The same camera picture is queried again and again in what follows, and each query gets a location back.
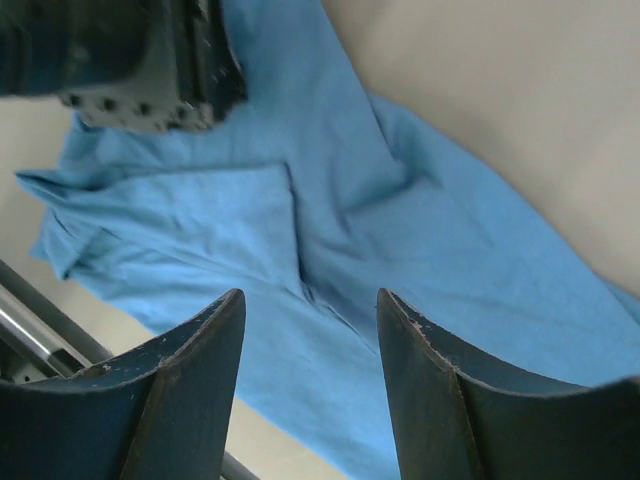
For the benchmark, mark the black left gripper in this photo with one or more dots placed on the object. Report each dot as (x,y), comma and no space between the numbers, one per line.
(143,66)

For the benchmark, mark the blue t shirt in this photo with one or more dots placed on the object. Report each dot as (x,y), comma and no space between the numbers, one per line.
(310,198)

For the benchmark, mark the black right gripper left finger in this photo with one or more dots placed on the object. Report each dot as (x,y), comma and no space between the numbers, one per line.
(158,411)

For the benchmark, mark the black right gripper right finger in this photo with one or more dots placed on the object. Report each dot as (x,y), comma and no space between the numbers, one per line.
(458,412)

